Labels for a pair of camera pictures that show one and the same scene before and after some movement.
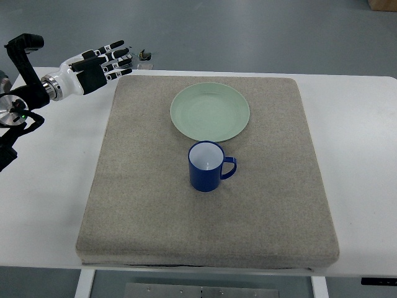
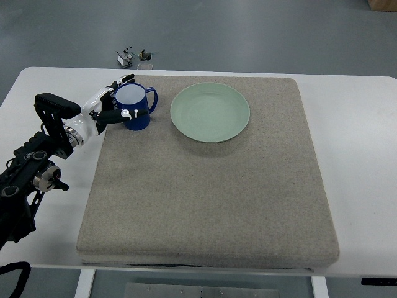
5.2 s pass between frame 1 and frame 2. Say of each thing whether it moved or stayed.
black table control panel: stayed
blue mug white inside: moved
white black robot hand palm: moved
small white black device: stayed
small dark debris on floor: stayed
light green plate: stayed
